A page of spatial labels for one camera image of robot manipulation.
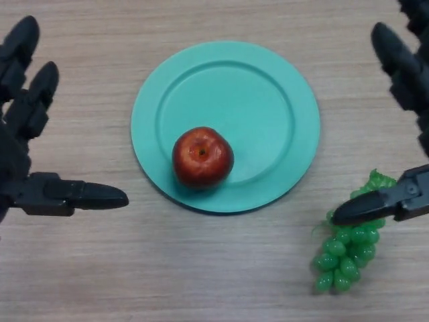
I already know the green round plate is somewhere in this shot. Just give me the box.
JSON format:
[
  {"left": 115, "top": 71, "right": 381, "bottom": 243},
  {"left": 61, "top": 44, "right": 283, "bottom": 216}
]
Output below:
[{"left": 130, "top": 40, "right": 321, "bottom": 215}]

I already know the red apple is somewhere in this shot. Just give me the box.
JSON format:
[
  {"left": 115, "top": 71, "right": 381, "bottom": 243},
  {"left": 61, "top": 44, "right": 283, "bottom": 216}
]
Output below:
[{"left": 172, "top": 126, "right": 235, "bottom": 191}]

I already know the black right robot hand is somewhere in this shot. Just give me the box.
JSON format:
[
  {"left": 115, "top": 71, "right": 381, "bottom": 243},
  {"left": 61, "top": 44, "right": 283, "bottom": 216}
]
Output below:
[{"left": 331, "top": 0, "right": 429, "bottom": 226}]

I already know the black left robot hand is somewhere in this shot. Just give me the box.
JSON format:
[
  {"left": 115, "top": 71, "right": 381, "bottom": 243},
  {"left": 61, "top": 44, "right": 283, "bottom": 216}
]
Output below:
[{"left": 0, "top": 15, "right": 130, "bottom": 225}]

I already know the green grape bunch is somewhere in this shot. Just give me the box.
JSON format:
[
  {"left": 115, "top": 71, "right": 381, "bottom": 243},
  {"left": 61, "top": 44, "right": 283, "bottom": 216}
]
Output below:
[{"left": 310, "top": 169, "right": 398, "bottom": 296}]

